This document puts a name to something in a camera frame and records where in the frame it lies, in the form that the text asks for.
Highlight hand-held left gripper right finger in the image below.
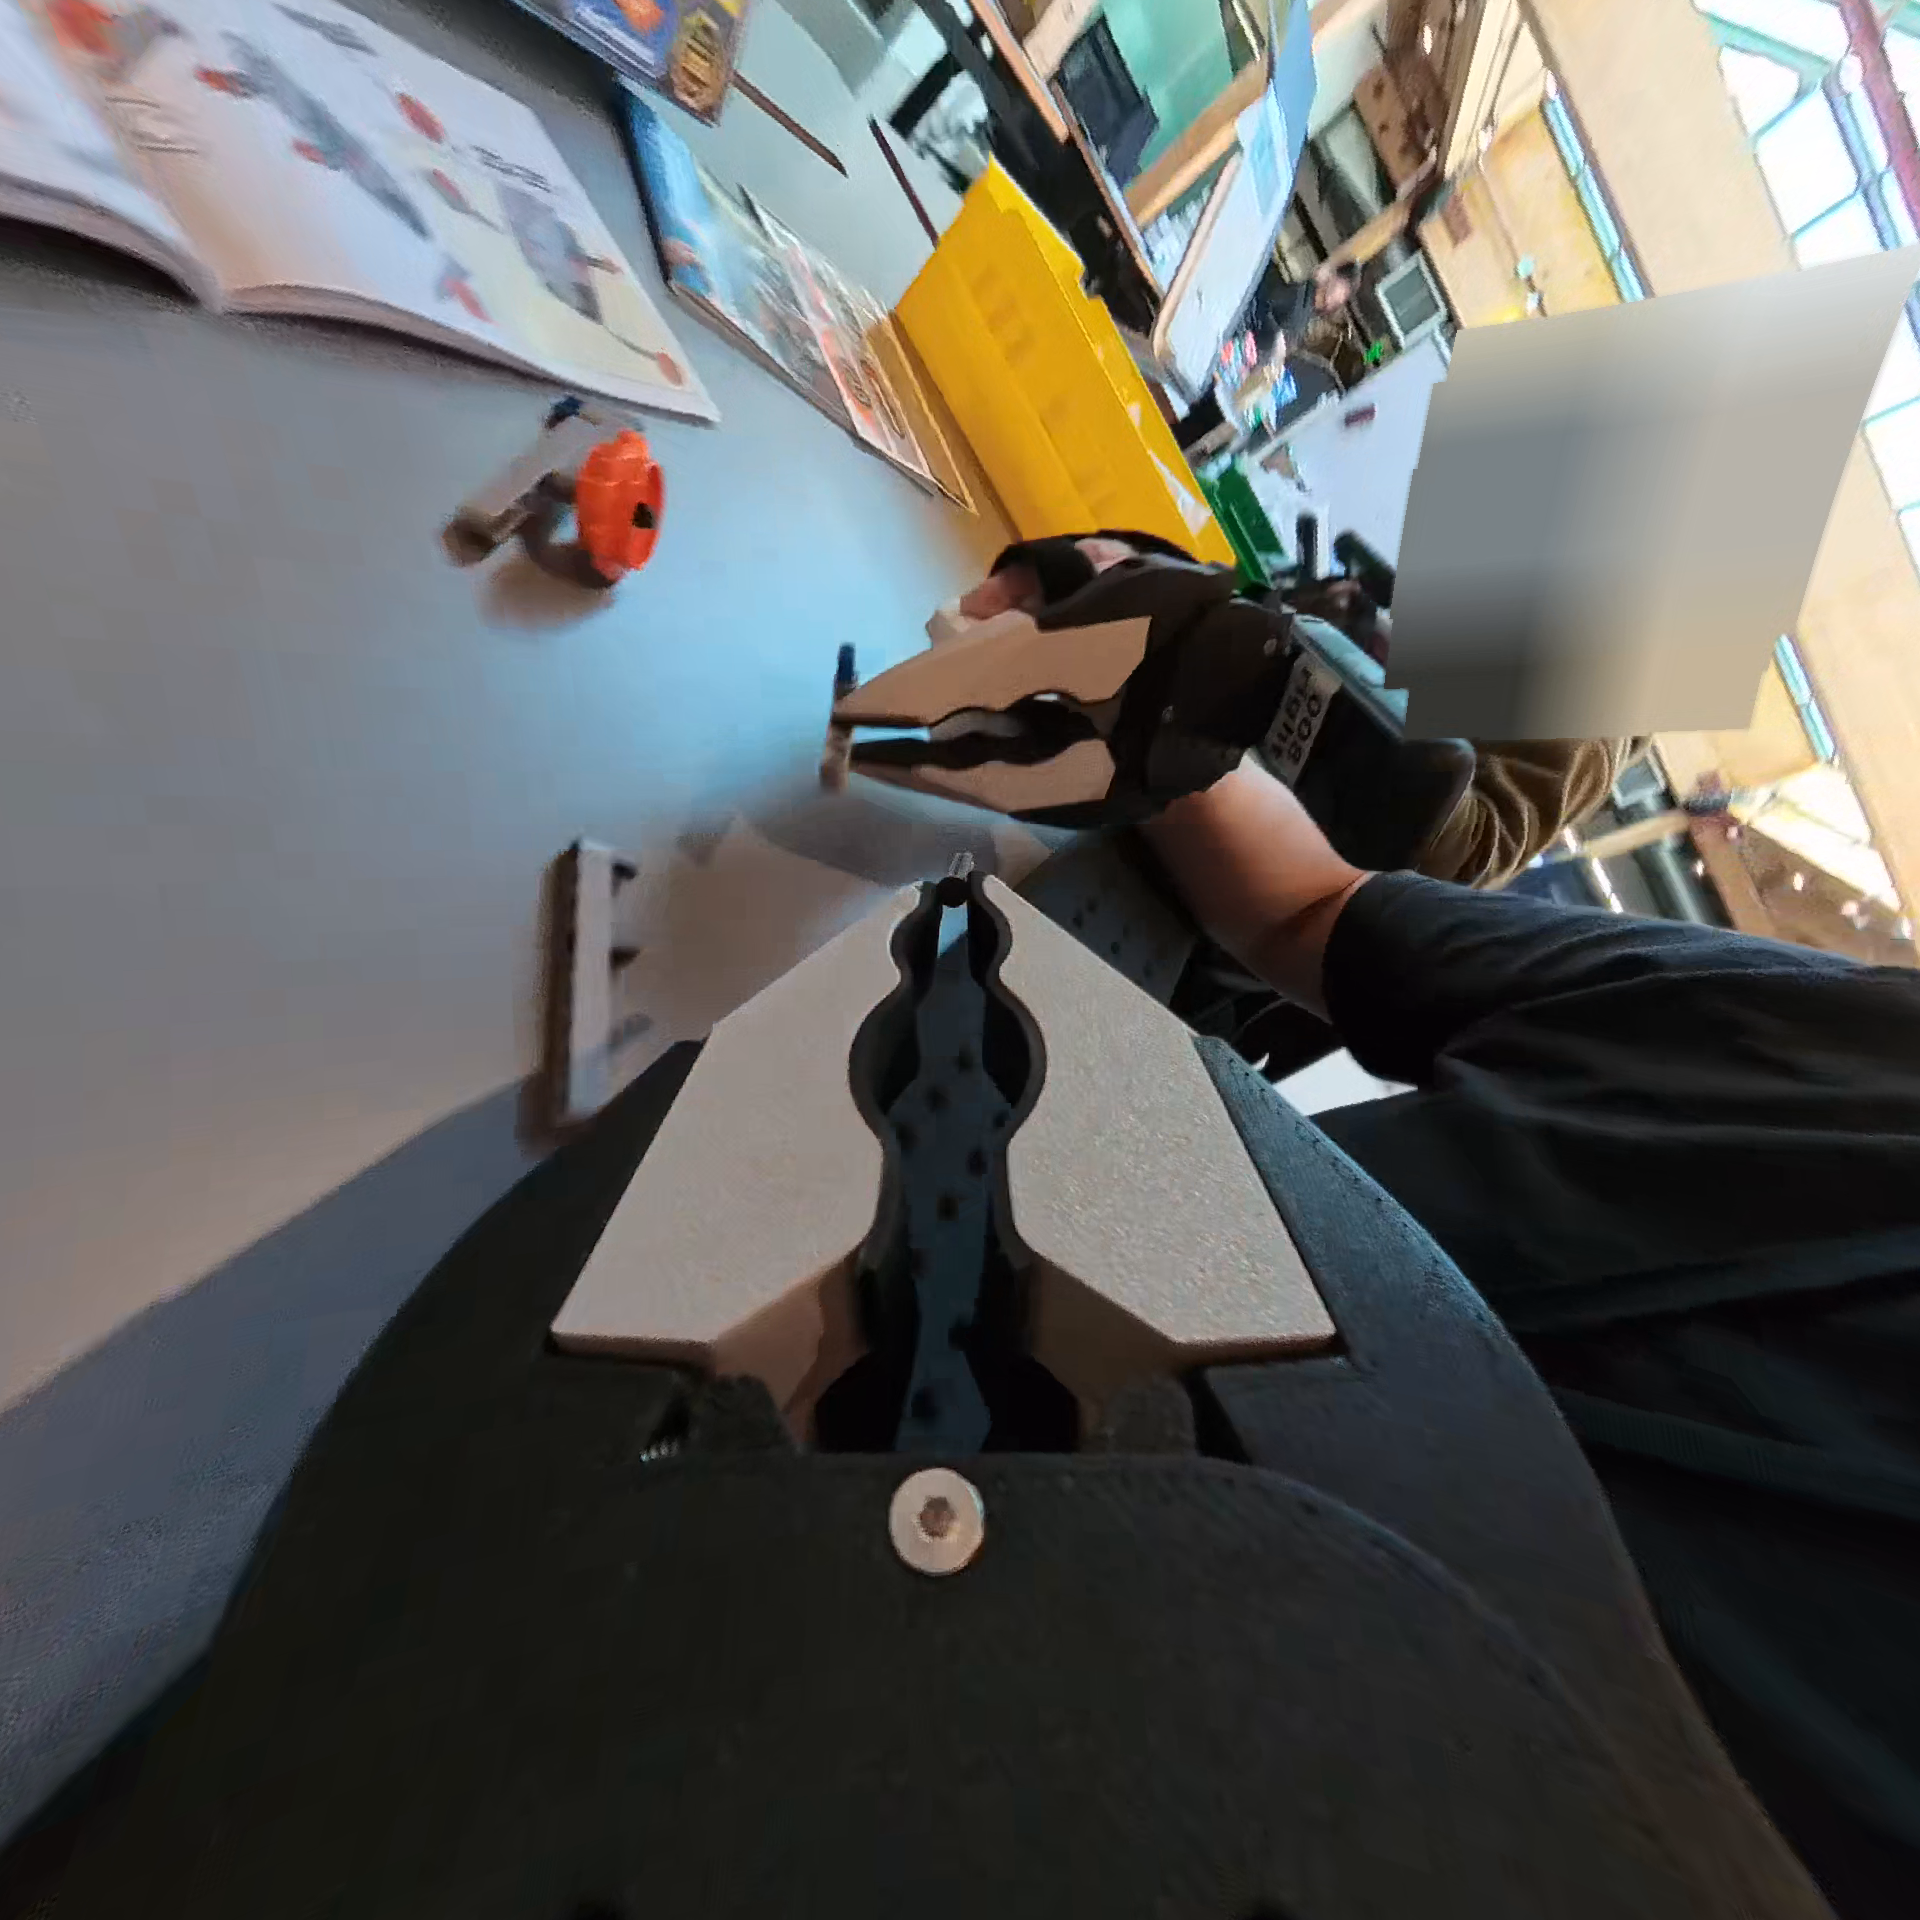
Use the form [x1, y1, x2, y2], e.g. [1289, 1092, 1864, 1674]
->
[972, 875, 1338, 1432]

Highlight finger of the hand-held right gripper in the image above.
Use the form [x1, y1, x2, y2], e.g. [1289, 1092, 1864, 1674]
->
[829, 609, 1160, 736]
[831, 711, 1126, 826]

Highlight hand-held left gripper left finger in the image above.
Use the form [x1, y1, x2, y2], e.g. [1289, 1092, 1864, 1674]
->
[550, 882, 951, 1443]

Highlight grey angled beam blue pins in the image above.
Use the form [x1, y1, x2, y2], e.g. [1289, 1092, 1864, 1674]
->
[816, 643, 874, 793]

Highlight grey beam black pins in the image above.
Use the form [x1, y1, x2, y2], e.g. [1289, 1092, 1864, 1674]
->
[516, 836, 647, 1151]

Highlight person's right forearm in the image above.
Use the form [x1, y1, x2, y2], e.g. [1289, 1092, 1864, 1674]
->
[1146, 757, 1373, 1023]

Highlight person's right hand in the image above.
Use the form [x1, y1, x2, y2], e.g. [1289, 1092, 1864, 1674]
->
[928, 570, 1056, 647]

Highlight green plastic bin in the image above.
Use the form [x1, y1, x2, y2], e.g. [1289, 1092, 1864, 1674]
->
[1197, 463, 1278, 589]

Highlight black perforated panel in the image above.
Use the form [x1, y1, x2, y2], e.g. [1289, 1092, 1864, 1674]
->
[885, 833, 1202, 1457]

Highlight yellow storage bin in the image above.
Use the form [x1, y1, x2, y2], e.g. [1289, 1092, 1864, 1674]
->
[892, 157, 1238, 571]

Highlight orange wheel beam assembly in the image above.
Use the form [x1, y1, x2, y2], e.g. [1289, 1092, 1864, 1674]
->
[441, 397, 665, 589]

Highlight colourful printed booklet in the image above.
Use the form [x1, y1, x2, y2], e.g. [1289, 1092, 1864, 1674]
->
[615, 83, 985, 519]

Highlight printed toy box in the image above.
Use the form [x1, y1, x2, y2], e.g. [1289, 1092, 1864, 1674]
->
[510, 0, 751, 125]

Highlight open instruction booklet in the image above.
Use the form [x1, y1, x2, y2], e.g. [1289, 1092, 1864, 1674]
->
[0, 0, 722, 431]

